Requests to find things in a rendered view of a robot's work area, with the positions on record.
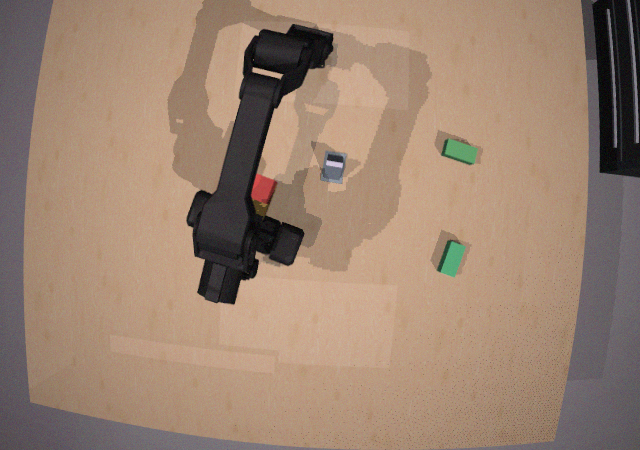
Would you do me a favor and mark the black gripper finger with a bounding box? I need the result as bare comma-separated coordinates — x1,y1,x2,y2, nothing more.
256,215,281,256

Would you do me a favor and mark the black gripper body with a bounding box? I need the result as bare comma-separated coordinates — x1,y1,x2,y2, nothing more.
186,190,304,266

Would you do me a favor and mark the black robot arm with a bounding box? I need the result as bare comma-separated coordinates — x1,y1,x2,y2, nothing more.
193,24,334,305

